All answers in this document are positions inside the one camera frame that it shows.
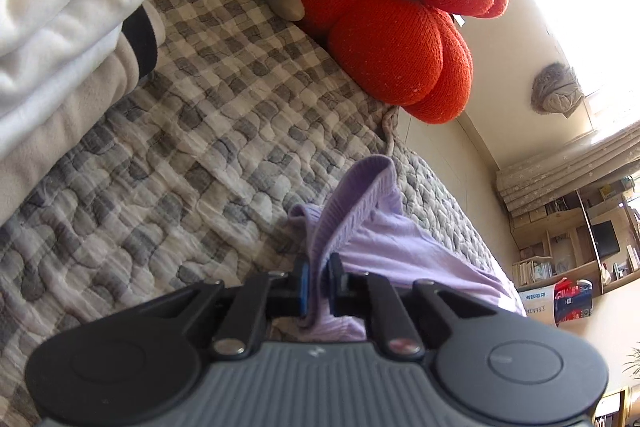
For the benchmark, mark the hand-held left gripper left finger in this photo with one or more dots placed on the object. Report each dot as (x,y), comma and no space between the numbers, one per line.
(302,292)

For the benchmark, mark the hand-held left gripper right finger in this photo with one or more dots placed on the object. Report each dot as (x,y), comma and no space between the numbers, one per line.
(334,282)

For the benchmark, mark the lilac pants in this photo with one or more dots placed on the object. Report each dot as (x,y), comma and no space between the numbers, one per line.
(400,247)

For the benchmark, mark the grey checked quilt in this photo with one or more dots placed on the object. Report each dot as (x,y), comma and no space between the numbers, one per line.
(200,117)

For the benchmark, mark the white cardboard box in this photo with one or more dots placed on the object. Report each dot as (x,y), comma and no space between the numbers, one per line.
(537,302)

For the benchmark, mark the red bag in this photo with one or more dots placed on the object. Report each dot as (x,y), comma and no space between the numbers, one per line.
(570,302)

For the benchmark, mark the beige patterned curtain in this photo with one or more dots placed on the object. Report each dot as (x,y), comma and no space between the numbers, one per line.
(560,177)

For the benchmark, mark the wooden shelf unit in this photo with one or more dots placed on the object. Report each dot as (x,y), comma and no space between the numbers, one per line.
(582,217)

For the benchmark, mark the black monitor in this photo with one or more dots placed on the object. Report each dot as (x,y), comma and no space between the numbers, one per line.
(606,239)

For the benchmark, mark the grey hanging garment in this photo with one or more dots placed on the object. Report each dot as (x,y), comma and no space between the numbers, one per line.
(557,89)

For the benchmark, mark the green houseplant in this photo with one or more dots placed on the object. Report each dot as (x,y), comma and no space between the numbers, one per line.
(634,364)

